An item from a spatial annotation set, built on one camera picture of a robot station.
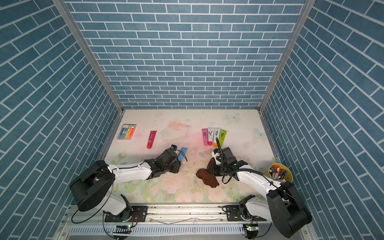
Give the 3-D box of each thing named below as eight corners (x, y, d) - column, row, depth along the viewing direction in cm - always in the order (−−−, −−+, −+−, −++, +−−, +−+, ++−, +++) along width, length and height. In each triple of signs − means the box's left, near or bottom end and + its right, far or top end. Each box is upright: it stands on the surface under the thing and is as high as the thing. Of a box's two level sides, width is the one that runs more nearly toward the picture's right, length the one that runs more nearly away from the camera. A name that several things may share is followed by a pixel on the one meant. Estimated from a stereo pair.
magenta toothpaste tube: (201, 145, 102) (202, 143, 100) (201, 130, 111) (201, 128, 109) (208, 145, 102) (208, 144, 100) (208, 130, 111) (208, 128, 109)
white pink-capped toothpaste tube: (208, 145, 101) (208, 144, 100) (207, 128, 111) (207, 127, 109) (215, 145, 102) (215, 144, 100) (213, 128, 111) (214, 127, 109)
